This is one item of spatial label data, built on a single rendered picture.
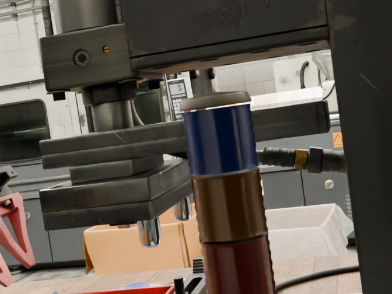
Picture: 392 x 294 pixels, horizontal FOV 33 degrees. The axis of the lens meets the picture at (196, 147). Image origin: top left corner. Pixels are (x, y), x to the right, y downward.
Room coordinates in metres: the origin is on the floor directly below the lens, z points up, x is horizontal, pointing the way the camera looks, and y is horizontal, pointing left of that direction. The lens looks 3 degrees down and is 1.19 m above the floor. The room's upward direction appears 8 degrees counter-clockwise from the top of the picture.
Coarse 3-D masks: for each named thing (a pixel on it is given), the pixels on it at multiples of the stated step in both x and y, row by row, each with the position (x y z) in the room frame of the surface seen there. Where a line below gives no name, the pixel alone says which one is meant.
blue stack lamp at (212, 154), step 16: (192, 112) 0.34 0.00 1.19; (208, 112) 0.34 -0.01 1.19; (224, 112) 0.34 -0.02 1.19; (240, 112) 0.34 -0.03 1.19; (192, 128) 0.35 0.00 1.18; (208, 128) 0.34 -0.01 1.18; (224, 128) 0.34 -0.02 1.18; (240, 128) 0.34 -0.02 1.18; (192, 144) 0.35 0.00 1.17; (208, 144) 0.34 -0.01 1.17; (224, 144) 0.34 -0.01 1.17; (240, 144) 0.34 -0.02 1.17; (256, 144) 0.36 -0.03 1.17; (192, 160) 0.35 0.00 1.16; (208, 160) 0.34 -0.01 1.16; (224, 160) 0.34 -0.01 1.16; (240, 160) 0.34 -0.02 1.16; (256, 160) 0.35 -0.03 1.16
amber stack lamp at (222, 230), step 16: (192, 176) 0.36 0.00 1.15; (208, 176) 0.35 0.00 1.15; (224, 176) 0.34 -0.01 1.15; (240, 176) 0.34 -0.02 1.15; (256, 176) 0.35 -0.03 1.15; (208, 192) 0.34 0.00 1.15; (224, 192) 0.34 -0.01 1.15; (240, 192) 0.34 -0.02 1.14; (256, 192) 0.35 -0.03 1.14; (208, 208) 0.34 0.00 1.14; (224, 208) 0.34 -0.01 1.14; (240, 208) 0.34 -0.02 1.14; (256, 208) 0.35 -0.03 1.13; (208, 224) 0.35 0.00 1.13; (224, 224) 0.34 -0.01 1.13; (240, 224) 0.34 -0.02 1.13; (256, 224) 0.34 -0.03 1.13; (208, 240) 0.35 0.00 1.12; (224, 240) 0.34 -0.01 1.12
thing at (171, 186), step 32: (96, 96) 0.61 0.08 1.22; (128, 96) 0.62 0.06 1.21; (96, 128) 0.63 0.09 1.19; (128, 128) 0.59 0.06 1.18; (160, 128) 0.58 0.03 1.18; (256, 128) 0.56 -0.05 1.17; (288, 128) 0.56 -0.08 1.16; (320, 128) 0.55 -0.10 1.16; (64, 160) 0.61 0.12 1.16; (96, 160) 0.60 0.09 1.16; (128, 160) 0.58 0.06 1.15; (160, 160) 0.67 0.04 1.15; (64, 192) 0.57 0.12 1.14; (96, 192) 0.56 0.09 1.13; (128, 192) 0.56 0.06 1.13; (160, 192) 0.58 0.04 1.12; (192, 192) 0.69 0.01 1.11; (64, 224) 0.57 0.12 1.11; (96, 224) 0.56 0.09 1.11; (128, 224) 0.62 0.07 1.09
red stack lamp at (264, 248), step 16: (240, 240) 0.34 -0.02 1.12; (256, 240) 0.34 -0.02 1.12; (208, 256) 0.35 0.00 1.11; (224, 256) 0.34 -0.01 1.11; (240, 256) 0.34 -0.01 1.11; (256, 256) 0.34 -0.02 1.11; (208, 272) 0.35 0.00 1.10; (224, 272) 0.34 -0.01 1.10; (240, 272) 0.34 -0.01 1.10; (256, 272) 0.34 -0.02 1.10; (272, 272) 0.35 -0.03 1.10; (208, 288) 0.35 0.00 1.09; (224, 288) 0.34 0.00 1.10; (240, 288) 0.34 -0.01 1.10; (256, 288) 0.34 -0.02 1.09; (272, 288) 0.35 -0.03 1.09
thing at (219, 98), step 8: (200, 96) 0.35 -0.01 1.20; (208, 96) 0.34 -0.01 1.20; (216, 96) 0.34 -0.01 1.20; (224, 96) 0.34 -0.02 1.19; (232, 96) 0.34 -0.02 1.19; (240, 96) 0.34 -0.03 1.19; (248, 96) 0.35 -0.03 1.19; (184, 104) 0.35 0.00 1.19; (192, 104) 0.34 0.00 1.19; (200, 104) 0.34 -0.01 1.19; (208, 104) 0.34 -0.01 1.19; (216, 104) 0.34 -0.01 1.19; (224, 104) 0.34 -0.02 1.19
